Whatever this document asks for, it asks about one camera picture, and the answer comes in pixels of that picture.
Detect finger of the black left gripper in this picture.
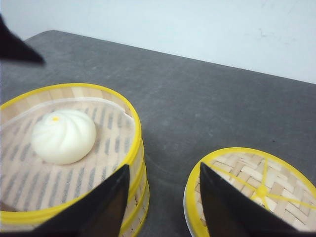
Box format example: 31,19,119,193
0,15,45,65

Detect white steamed bun yellow dot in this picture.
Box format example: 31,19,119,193
31,109,97,165

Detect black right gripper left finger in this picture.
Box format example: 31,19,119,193
1,164,130,237

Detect bamboo steamer basket yellow rims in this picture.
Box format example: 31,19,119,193
0,83,149,232

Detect bottom bamboo steamer basket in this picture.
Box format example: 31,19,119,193
119,164,150,237

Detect striped steamer liner cloth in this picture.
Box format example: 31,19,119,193
0,97,135,212

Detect yellow woven bamboo steamer lid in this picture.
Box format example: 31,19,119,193
183,147,316,237

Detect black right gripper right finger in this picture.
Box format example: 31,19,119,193
199,162,316,237

